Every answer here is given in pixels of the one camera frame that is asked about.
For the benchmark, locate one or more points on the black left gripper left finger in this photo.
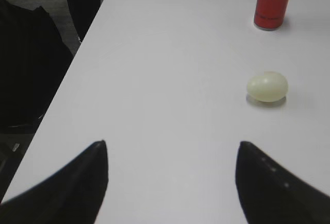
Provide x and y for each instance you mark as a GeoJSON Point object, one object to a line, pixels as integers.
{"type": "Point", "coordinates": [73, 194]}

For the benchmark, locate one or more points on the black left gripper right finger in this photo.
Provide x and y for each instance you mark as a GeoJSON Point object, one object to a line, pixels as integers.
{"type": "Point", "coordinates": [268, 193]}

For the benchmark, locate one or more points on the white egg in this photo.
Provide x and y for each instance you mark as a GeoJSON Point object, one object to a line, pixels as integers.
{"type": "Point", "coordinates": [267, 87]}

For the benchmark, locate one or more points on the black office chair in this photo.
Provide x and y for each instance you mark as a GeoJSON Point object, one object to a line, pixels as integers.
{"type": "Point", "coordinates": [34, 61]}

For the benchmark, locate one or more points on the red cola can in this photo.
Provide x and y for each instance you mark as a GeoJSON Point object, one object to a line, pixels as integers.
{"type": "Point", "coordinates": [269, 14]}

